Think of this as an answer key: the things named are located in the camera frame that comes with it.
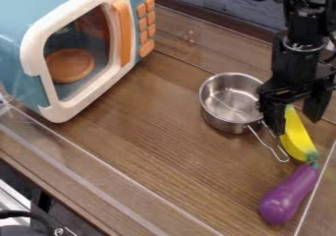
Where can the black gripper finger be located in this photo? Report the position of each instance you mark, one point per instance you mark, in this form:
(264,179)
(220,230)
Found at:
(273,112)
(316,104)

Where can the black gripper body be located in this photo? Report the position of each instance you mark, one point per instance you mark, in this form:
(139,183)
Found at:
(301,76)

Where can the silver pot with wire handle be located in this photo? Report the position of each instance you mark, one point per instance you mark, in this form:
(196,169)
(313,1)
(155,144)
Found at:
(228,99)

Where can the yellow toy banana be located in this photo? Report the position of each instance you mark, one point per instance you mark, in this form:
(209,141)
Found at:
(295,139)

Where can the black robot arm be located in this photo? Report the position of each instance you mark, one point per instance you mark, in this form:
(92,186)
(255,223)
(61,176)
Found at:
(311,18)

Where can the purple toy eggplant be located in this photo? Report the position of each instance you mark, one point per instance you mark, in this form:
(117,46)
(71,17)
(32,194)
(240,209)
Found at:
(279,204)

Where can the orange microwave turntable plate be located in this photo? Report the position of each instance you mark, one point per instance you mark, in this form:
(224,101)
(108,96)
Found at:
(69,65)

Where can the blue toy microwave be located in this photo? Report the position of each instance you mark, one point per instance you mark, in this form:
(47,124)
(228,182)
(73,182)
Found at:
(113,29)

